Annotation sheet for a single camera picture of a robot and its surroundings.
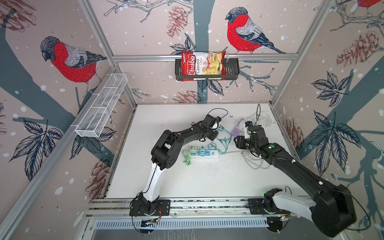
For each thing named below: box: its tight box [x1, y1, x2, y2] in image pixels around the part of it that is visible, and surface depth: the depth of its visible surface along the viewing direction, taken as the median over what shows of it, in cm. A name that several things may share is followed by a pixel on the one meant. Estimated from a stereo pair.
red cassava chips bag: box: [181, 50, 227, 82], surface depth 90 cm
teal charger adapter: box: [200, 145, 205, 157], surface depth 88 cm
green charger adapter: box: [190, 147, 197, 154], surface depth 89 cm
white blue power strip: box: [190, 149, 219, 159], surface depth 92 cm
